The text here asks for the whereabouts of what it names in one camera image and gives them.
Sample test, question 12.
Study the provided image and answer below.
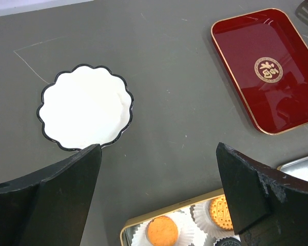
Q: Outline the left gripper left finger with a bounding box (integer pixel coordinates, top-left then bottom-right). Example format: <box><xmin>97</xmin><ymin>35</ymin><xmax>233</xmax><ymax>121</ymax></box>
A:
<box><xmin>0</xmin><ymin>145</ymin><xmax>102</xmax><ymax>245</ymax></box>

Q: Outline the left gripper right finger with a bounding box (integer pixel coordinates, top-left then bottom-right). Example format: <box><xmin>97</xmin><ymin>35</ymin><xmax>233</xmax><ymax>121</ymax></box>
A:
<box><xmin>216</xmin><ymin>142</ymin><xmax>308</xmax><ymax>245</ymax></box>

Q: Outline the orange cookie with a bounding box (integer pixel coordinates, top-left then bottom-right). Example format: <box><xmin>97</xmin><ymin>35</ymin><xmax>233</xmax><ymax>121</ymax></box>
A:
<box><xmin>147</xmin><ymin>216</ymin><xmax>179</xmax><ymax>246</ymax></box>
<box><xmin>209</xmin><ymin>195</ymin><xmax>233</xmax><ymax>231</ymax></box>

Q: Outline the black sandwich cookie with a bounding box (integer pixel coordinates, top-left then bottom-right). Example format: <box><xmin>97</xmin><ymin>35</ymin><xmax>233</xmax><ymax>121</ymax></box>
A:
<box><xmin>214</xmin><ymin>237</ymin><xmax>241</xmax><ymax>246</ymax></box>

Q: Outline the orange cookie top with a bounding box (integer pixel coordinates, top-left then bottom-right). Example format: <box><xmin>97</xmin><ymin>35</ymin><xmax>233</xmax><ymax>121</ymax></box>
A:
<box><xmin>147</xmin><ymin>216</ymin><xmax>179</xmax><ymax>246</ymax></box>

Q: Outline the white scalloped dish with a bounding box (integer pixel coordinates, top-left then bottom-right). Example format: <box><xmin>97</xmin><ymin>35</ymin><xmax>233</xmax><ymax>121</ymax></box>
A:
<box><xmin>36</xmin><ymin>64</ymin><xmax>134</xmax><ymax>151</ymax></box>

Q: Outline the silver tin lid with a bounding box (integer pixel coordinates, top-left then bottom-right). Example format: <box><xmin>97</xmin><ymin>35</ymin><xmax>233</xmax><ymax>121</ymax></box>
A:
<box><xmin>277</xmin><ymin>156</ymin><xmax>308</xmax><ymax>181</ymax></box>

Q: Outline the white paper cup top-right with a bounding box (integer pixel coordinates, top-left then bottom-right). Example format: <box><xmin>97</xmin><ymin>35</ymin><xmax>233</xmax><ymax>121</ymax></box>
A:
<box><xmin>193</xmin><ymin>199</ymin><xmax>235</xmax><ymax>238</ymax></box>

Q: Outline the white paper cup bottom-right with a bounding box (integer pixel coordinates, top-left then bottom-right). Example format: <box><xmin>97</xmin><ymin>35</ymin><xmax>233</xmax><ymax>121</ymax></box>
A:
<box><xmin>204</xmin><ymin>235</ymin><xmax>241</xmax><ymax>246</ymax></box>

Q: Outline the gold cookie tin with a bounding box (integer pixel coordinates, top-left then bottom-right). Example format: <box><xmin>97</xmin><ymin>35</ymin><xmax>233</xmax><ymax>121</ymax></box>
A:
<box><xmin>120</xmin><ymin>188</ymin><xmax>242</xmax><ymax>246</ymax></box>

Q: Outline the white paper cup top-left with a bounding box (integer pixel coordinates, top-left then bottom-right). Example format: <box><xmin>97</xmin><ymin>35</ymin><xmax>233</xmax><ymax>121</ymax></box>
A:
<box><xmin>131</xmin><ymin>211</ymin><xmax>206</xmax><ymax>245</ymax></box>

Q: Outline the red lacquer tray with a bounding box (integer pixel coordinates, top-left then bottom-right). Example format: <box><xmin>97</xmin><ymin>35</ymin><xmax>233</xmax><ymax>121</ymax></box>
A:
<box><xmin>210</xmin><ymin>8</ymin><xmax>308</xmax><ymax>135</ymax></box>

